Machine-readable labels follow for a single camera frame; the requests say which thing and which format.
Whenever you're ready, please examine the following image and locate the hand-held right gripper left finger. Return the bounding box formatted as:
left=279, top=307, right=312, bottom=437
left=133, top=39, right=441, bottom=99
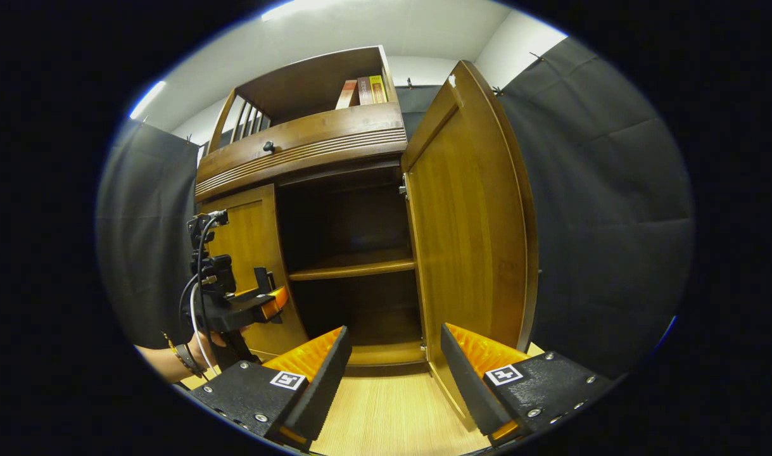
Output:
left=188, top=326, right=353, bottom=452

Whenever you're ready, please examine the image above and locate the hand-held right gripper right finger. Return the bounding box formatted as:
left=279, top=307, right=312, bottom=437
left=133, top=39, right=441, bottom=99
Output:
left=440, top=323, right=614, bottom=447

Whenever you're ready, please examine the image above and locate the wooden cabinet door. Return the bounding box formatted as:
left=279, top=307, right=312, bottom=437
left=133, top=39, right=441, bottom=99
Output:
left=400, top=60, right=540, bottom=431
left=199, top=184, right=310, bottom=362

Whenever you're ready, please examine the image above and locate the wooden double-door shoe cabinet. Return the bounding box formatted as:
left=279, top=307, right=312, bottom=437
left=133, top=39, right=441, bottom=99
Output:
left=194, top=44, right=540, bottom=431

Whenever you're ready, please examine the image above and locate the wooden inner shelf board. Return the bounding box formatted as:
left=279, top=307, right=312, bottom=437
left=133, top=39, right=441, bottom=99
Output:
left=289, top=250, right=418, bottom=281

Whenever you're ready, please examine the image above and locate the long ceiling light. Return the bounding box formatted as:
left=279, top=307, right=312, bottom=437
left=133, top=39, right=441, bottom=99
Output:
left=129, top=79, right=168, bottom=120

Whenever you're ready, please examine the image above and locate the black backdrop cloth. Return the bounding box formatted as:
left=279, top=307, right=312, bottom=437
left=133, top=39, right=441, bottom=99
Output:
left=94, top=37, right=697, bottom=381

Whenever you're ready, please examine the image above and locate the black cable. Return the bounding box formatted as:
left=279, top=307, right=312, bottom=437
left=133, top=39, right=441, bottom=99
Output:
left=178, top=212, right=229, bottom=330

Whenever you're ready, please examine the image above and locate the white cable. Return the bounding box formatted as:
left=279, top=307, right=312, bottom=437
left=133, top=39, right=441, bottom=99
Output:
left=188, top=282, right=217, bottom=379

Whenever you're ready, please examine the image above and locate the dark wrist bracelet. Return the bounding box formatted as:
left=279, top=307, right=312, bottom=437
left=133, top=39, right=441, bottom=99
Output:
left=164, top=332, right=206, bottom=379

